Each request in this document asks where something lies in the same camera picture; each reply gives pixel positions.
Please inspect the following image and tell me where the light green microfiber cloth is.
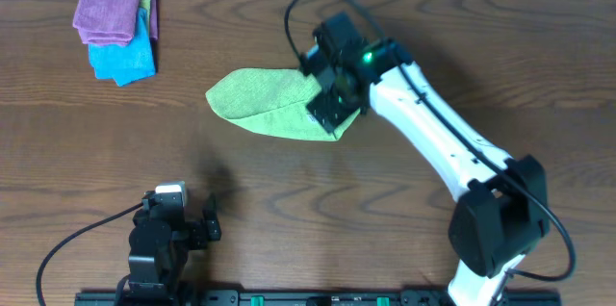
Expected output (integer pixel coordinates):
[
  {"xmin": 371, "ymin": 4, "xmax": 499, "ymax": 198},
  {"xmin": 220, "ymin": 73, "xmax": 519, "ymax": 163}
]
[{"xmin": 206, "ymin": 68, "xmax": 358, "ymax": 141}]

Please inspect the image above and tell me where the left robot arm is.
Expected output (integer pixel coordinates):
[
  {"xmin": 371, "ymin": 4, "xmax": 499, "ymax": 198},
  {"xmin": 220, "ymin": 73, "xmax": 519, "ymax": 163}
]
[{"xmin": 127, "ymin": 191, "xmax": 221, "ymax": 305}]

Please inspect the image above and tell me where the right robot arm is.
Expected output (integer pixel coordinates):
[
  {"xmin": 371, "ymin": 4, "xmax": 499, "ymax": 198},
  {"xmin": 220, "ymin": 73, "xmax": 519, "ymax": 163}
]
[{"xmin": 300, "ymin": 13, "xmax": 560, "ymax": 305}]

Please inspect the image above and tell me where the blue folded cloth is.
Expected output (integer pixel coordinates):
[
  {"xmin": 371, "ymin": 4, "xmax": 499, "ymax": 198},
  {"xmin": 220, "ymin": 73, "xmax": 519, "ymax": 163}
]
[{"xmin": 89, "ymin": 8, "xmax": 156, "ymax": 87}]

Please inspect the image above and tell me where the purple folded cloth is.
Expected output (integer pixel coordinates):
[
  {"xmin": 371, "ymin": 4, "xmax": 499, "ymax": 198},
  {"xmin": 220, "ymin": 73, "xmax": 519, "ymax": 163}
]
[{"xmin": 72, "ymin": 0, "xmax": 159, "ymax": 46}]

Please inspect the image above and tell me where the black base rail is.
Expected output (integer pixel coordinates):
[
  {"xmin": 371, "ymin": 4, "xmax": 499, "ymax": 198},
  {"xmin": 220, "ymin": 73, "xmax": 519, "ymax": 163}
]
[{"xmin": 74, "ymin": 289, "xmax": 562, "ymax": 306}]

